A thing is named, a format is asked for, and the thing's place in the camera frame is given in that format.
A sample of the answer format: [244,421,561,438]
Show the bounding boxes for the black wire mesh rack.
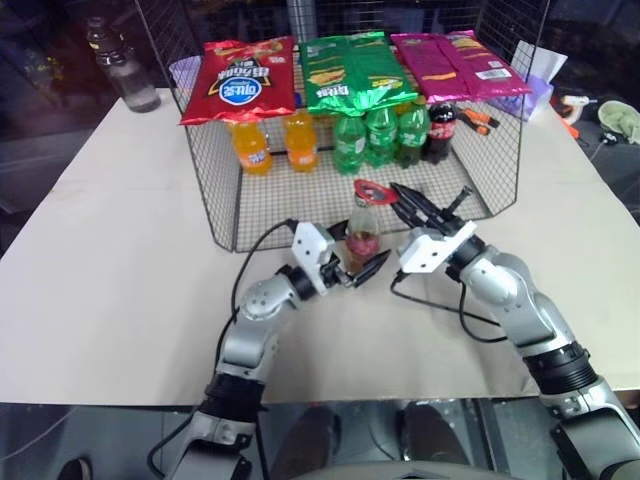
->
[167,39,539,252]

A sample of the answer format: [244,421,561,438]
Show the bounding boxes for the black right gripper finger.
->
[389,182,425,231]
[396,182,445,225]

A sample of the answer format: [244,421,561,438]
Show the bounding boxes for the red bottle opener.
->
[353,177,402,207]

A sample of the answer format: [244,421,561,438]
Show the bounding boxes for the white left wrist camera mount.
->
[291,222,337,297]

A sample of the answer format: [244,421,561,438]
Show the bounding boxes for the pale green cloth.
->
[598,99,640,147]

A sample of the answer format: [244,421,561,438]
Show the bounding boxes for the grey ribbed cylinder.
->
[288,0,327,40]

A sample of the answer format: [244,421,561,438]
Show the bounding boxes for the clear plastic water bottle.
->
[85,17,163,114]

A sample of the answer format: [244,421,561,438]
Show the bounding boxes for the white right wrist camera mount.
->
[397,219,477,275]

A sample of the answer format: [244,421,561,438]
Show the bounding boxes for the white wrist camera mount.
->
[291,222,337,297]
[397,219,477,275]

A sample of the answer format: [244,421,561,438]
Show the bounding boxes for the purple tissue box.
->
[492,47,569,124]

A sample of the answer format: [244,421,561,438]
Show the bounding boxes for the green chip bag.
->
[297,31,419,118]

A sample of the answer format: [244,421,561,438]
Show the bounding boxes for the dark cola bottle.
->
[423,102,459,166]

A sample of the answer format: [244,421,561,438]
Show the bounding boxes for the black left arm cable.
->
[147,218,301,476]

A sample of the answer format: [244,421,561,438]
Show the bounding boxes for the orange and black pliers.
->
[456,105,502,134]

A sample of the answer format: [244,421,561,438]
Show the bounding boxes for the green soda bottle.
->
[396,102,432,169]
[333,113,369,176]
[365,105,399,168]

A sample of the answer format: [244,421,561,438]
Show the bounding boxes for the orange and white tool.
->
[551,92,599,137]

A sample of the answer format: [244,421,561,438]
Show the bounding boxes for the magenta chip bag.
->
[389,30,533,106]

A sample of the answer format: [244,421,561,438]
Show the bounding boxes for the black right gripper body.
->
[418,198,464,237]

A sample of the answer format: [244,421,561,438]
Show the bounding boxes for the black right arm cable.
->
[389,271,509,344]

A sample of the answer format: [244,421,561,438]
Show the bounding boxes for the orange soda bottle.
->
[228,119,274,176]
[284,110,320,173]

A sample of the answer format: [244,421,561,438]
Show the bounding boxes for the red chip bag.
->
[179,35,298,127]

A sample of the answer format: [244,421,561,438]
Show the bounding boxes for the glass bottle with red label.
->
[344,192,384,276]

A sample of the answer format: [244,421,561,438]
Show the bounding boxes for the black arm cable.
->
[389,271,509,344]
[147,218,301,476]

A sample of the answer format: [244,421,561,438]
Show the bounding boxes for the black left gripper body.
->
[319,253,354,292]

